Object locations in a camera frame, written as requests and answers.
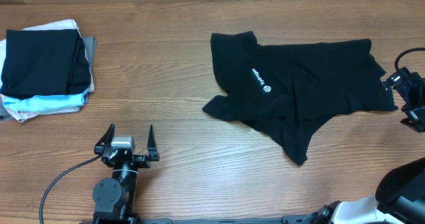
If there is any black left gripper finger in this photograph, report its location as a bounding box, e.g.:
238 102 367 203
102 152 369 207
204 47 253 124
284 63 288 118
95 124 115 148
147 125 157 155

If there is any black polo shirt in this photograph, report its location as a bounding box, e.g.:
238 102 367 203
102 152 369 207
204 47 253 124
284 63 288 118
203 32 396 165

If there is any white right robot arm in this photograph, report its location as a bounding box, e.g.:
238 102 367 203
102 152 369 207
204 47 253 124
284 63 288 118
293 67 424 224

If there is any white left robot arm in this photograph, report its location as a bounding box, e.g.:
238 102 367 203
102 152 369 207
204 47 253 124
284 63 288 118
92 124 160 223

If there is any folded light blue shirt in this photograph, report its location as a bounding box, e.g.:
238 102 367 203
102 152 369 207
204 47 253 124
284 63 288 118
1 88 89 113

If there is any folded black shirt on stack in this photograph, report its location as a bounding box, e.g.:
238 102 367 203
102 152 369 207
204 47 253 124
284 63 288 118
1 29 91 100

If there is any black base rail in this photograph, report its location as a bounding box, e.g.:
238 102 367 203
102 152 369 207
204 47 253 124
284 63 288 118
79 214 308 224

